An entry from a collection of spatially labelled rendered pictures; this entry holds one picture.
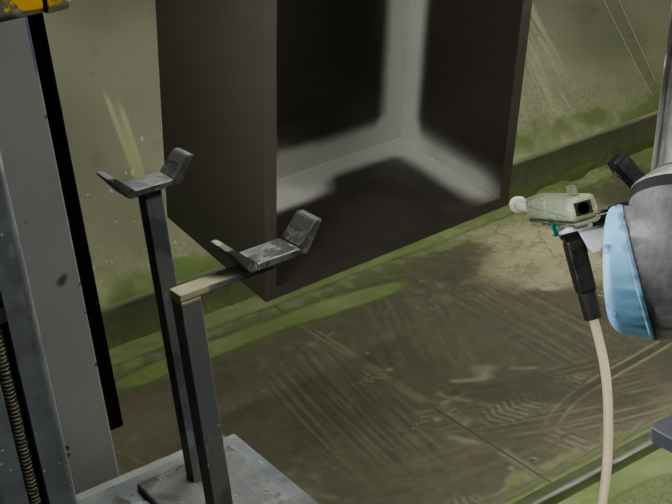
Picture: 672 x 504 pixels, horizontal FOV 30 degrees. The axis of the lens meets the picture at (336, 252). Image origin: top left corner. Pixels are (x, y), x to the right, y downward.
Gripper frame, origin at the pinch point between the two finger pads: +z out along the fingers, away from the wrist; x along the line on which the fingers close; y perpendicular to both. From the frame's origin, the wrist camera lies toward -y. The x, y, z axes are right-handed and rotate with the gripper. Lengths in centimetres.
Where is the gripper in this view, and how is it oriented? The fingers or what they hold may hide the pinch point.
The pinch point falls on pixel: (563, 226)
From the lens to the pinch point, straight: 210.9
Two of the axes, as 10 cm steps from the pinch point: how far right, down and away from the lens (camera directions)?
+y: 2.6, 9.6, 0.7
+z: -9.6, 2.7, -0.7
